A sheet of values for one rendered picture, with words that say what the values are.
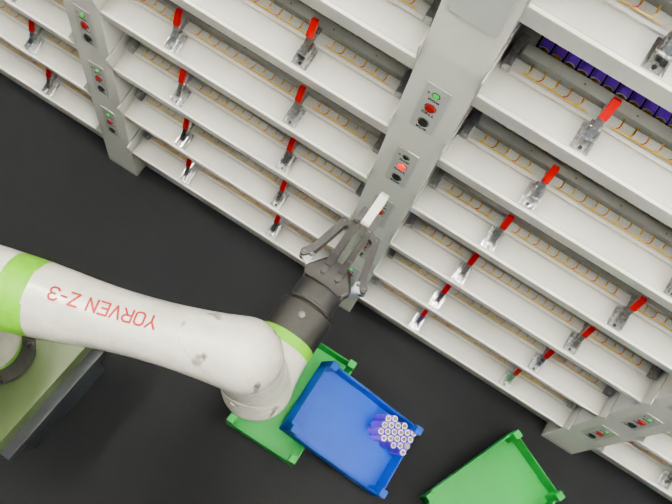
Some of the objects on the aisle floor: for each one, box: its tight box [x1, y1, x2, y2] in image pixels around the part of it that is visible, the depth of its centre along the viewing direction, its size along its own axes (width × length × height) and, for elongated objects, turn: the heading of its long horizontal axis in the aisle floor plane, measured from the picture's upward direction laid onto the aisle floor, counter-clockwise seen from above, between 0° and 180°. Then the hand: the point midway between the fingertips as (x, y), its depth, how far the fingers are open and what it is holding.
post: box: [337, 0, 529, 312], centre depth 138 cm, size 20×9×182 cm, turn 145°
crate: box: [226, 343, 357, 467], centre depth 205 cm, size 30×20×8 cm
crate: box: [279, 361, 424, 499], centre depth 200 cm, size 30×20×8 cm
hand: (373, 212), depth 134 cm, fingers closed
